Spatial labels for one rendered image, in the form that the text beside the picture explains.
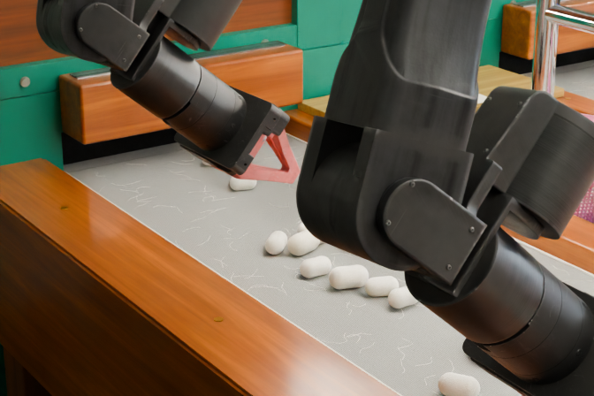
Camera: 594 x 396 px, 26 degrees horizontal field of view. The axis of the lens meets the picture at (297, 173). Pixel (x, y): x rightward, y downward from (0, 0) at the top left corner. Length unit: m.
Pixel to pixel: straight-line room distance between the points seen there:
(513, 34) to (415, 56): 1.24
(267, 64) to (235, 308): 0.51
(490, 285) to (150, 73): 0.45
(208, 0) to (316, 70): 0.65
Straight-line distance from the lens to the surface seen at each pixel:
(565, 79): 1.94
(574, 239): 1.28
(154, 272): 1.19
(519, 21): 1.84
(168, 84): 1.04
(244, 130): 1.08
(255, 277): 1.23
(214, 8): 1.05
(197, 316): 1.10
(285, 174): 1.15
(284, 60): 1.57
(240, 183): 1.45
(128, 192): 1.46
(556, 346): 0.71
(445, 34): 0.63
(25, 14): 1.48
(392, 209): 0.61
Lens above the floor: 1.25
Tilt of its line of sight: 20 degrees down
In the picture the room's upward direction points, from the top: straight up
